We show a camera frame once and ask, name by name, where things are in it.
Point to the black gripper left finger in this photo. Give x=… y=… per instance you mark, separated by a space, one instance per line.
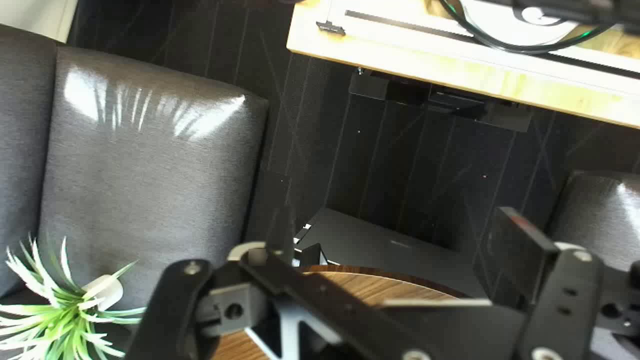
x=173 y=313

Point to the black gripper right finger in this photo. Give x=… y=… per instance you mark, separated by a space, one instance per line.
x=561 y=300

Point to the dark leather armchair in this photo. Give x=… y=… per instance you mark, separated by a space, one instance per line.
x=601 y=212

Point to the green spiky potted plant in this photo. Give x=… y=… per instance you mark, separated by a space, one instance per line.
x=60 y=313

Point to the grey leather chair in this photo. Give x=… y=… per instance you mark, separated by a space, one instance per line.
x=146 y=173

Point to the round dark wooden table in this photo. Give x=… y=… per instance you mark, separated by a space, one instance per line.
x=373 y=286

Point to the grey leather seat cushion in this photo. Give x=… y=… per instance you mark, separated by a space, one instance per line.
x=21 y=146

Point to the light wooden robot platform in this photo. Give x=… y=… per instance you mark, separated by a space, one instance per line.
x=412 y=57

